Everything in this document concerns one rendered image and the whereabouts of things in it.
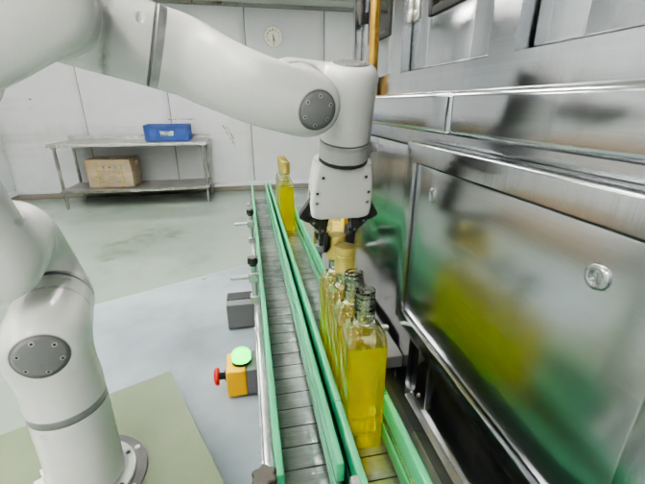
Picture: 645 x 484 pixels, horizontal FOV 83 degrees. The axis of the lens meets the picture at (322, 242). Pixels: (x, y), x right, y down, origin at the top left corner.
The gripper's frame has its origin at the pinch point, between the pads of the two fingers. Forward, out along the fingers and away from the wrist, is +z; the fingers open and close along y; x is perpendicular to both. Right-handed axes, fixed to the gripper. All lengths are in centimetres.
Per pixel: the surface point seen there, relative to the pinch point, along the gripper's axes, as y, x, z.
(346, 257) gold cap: -0.1, 7.6, -1.6
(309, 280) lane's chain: -0.4, -29.2, 36.3
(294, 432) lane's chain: 9.9, 22.0, 22.2
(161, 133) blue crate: 139, -478, 149
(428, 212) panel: -12.7, 6.8, -8.7
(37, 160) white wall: 332, -525, 204
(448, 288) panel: -12.9, 17.0, -2.2
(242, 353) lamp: 18.9, -1.8, 31.6
